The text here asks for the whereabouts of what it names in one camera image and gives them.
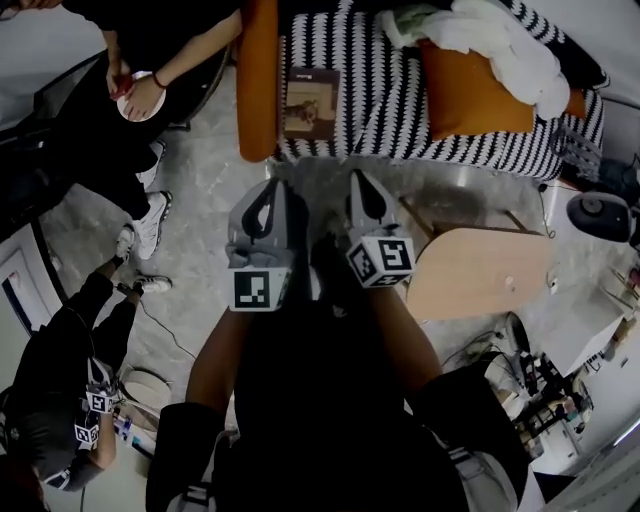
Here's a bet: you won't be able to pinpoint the person's left grey shoulder strap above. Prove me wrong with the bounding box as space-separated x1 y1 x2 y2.
164 429 236 512

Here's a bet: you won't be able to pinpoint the grey knit cloth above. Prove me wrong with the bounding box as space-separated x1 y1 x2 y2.
552 119 609 184

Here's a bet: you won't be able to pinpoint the black white striped sofa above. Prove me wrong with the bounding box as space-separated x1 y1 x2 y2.
277 0 609 182

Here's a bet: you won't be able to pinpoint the person's black trousers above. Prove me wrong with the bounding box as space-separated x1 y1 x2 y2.
305 232 374 321

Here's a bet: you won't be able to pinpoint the person's right forearm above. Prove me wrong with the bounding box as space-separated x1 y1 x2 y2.
372 284 444 396

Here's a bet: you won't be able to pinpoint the orange sofa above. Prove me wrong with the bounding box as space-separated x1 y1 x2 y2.
235 0 609 182

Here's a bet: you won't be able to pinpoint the person's black shirt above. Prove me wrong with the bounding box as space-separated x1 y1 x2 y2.
144 294 531 512

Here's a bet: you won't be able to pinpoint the brown magazine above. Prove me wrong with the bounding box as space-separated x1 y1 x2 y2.
282 67 342 141

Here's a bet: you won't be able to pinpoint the person's left forearm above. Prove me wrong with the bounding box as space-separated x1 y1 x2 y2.
185 307 251 409

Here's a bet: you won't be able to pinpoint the white cloth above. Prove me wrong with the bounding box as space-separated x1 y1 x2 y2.
377 0 572 121

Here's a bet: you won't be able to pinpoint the black chair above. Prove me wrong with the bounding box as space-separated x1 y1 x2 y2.
164 44 236 132

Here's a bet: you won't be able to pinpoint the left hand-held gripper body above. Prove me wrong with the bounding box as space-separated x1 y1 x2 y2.
224 242 296 311

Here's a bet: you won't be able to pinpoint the person's right grey shoulder strap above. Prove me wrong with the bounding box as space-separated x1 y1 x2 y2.
439 434 521 512

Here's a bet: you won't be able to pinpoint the white round disc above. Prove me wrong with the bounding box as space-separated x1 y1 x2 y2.
115 69 169 124

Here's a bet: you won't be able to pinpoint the black floor cable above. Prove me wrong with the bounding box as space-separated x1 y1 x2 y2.
117 284 199 361

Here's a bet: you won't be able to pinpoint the wooden coffee table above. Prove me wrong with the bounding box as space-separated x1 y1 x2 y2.
399 192 554 321

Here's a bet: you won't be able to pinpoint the white cabinet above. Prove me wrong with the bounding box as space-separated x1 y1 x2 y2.
542 314 626 379

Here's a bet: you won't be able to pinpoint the black glass cabinet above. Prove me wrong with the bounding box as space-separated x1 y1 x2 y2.
0 49 109 146

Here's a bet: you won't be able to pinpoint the round beige basket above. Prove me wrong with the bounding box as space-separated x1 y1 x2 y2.
119 367 174 431

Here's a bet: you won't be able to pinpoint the dark round speaker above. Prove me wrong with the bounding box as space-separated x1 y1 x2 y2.
567 192 634 244

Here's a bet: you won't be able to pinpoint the person's grey shoulder strap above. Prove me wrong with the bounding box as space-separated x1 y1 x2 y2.
439 434 521 512
164 429 236 512

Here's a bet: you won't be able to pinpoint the orange cushion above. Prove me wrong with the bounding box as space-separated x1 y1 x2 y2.
418 38 586 142

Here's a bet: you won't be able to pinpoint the black white sneaker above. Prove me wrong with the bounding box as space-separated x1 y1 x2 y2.
130 274 174 296
115 223 137 264

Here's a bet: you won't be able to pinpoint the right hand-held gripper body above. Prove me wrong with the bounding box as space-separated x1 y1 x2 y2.
345 222 416 290

